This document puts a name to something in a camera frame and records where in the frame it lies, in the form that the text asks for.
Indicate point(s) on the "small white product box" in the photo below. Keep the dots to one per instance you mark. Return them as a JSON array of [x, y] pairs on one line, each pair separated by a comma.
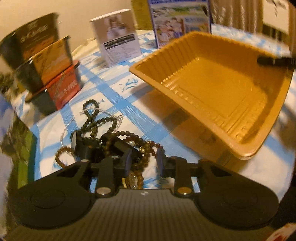
[[116, 36]]

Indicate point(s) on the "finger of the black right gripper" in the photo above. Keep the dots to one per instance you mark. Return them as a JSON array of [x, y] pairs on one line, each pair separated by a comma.
[[280, 62]]

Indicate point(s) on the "green landscape picture box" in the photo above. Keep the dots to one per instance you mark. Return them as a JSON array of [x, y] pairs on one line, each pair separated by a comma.
[[18, 151]]

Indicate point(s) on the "black cylindrical jewelry stand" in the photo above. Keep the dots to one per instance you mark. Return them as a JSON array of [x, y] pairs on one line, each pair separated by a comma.
[[96, 149]]

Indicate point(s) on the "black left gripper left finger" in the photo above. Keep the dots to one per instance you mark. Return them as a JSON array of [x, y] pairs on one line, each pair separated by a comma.
[[111, 170]]

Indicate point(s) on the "beige patterned curtain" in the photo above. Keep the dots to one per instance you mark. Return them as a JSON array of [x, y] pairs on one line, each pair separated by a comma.
[[240, 14]]

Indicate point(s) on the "brown cardboard box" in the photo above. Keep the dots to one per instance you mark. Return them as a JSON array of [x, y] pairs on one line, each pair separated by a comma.
[[142, 14]]

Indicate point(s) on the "blue white checkered tablecloth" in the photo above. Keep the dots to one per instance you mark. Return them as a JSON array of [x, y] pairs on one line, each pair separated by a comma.
[[149, 114]]

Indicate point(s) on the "bottom red label bowl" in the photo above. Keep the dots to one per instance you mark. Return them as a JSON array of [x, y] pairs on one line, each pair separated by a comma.
[[57, 92]]

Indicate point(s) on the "top black instant bowl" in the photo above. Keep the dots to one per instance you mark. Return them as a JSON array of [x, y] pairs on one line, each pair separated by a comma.
[[27, 40]]

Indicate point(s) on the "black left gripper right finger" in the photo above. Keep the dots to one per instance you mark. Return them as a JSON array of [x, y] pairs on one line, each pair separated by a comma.
[[177, 168]]

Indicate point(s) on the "orange plastic tray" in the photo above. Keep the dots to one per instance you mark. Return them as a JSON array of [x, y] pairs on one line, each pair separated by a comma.
[[219, 82]]

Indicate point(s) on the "middle orange label bowl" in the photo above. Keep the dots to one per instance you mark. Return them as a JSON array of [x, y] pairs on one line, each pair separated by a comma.
[[44, 66]]

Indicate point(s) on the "blue milk carton box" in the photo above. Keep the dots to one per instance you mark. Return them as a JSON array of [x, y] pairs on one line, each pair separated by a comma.
[[173, 19]]

